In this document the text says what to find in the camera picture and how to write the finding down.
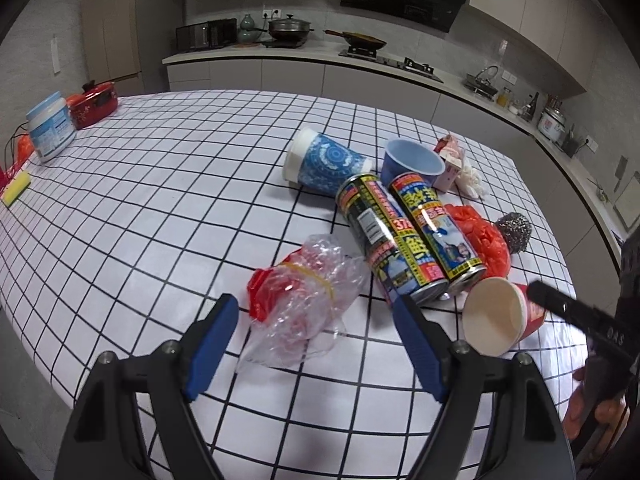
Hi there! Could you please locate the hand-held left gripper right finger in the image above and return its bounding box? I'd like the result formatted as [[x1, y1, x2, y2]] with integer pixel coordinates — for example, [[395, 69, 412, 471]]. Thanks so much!
[[392, 296, 576, 480]]

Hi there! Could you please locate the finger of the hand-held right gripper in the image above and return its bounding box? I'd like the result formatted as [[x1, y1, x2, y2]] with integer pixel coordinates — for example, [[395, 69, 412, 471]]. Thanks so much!
[[527, 280, 637, 362]]

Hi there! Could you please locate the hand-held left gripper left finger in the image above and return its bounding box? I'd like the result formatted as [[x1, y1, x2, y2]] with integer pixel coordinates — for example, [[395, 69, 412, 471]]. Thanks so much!
[[57, 294, 240, 480]]

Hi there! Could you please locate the red paper cup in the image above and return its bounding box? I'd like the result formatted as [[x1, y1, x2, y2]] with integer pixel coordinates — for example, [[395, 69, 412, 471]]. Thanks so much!
[[462, 276, 547, 359]]

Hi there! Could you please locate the blue patterned paper cup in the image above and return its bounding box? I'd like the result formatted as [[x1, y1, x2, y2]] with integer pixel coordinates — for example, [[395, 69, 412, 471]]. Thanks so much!
[[282, 127, 373, 196]]

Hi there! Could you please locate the person's right hand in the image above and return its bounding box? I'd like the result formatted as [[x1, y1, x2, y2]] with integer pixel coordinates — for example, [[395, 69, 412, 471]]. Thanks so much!
[[562, 367, 628, 441]]

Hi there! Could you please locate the steel wool scrubber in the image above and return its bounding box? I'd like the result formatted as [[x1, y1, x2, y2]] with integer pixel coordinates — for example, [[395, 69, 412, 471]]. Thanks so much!
[[495, 212, 534, 254]]

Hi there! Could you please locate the clear plastic bag bundle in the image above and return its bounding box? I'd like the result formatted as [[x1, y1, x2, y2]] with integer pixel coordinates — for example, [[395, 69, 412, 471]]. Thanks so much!
[[235, 234, 368, 373]]

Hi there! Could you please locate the red plastic bag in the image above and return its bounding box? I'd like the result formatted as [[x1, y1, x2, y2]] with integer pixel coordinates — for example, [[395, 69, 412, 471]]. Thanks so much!
[[444, 204, 512, 281]]

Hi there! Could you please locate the black printed tin can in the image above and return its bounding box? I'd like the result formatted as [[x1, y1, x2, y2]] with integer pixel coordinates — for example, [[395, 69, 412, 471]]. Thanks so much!
[[336, 172, 450, 308]]

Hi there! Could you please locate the green printed tin can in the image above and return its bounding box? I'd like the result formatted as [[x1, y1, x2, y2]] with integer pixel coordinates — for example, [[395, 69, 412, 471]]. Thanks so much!
[[389, 171, 488, 297]]

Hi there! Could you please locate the white crumpled tissue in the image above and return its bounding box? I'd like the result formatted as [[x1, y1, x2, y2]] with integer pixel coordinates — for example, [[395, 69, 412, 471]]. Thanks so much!
[[456, 164, 487, 202]]

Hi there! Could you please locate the white checked tablecloth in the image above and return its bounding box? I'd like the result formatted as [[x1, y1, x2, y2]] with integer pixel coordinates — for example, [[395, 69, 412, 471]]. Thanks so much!
[[0, 89, 589, 480]]

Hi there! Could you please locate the blue plastic cup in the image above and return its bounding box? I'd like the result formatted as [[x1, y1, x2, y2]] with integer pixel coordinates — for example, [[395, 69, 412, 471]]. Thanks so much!
[[380, 137, 447, 193]]

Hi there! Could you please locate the white rice cooker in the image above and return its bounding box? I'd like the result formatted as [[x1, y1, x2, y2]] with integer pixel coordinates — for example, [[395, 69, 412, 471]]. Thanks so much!
[[537, 105, 569, 144]]

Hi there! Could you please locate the pink small carton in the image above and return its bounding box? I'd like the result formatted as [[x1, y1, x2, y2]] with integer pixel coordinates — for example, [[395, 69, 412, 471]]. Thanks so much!
[[432, 132, 467, 192]]

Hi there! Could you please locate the sink faucet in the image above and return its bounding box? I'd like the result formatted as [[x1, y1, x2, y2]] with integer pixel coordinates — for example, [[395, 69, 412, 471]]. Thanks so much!
[[464, 65, 501, 99]]

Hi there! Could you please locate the yellow sponge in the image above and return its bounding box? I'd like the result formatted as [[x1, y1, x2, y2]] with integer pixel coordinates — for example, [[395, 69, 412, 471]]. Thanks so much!
[[0, 170, 32, 208]]

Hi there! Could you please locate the red cooking pot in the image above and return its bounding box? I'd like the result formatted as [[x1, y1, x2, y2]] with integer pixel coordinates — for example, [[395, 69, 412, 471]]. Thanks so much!
[[66, 80, 120, 129]]

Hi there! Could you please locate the white tub with blue label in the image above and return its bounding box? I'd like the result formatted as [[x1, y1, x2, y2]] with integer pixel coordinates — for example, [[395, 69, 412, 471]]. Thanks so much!
[[25, 92, 77, 163]]

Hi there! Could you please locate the white kitchen counter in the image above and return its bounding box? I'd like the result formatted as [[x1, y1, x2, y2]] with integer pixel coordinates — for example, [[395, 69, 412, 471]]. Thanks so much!
[[161, 40, 628, 246]]

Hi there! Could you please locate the black gas stove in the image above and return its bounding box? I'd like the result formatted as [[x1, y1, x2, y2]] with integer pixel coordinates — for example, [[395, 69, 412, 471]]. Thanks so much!
[[339, 46, 445, 84]]

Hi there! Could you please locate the black toaster oven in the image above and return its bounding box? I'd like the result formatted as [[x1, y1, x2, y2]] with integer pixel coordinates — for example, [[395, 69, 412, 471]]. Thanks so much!
[[175, 18, 239, 54]]

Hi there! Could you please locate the black frying pan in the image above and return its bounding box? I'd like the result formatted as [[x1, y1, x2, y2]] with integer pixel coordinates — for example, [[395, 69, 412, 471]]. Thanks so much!
[[324, 29, 389, 52]]

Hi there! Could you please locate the green ceramic vase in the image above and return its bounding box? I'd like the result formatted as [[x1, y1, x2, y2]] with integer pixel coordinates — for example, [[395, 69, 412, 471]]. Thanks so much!
[[237, 13, 261, 47]]

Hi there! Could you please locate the black wok with lid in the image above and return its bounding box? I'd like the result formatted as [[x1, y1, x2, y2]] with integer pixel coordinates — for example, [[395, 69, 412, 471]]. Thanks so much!
[[259, 15, 316, 44]]

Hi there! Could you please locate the grey refrigerator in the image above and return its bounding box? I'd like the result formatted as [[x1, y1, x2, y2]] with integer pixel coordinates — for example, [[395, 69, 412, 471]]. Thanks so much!
[[81, 0, 145, 97]]

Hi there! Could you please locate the black cable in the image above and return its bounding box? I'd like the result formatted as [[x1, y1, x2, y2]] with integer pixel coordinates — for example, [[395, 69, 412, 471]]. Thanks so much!
[[4, 121, 30, 172]]

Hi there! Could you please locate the white wall cabinet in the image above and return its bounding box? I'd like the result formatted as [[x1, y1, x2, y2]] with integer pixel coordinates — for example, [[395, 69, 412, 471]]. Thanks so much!
[[468, 0, 589, 95]]

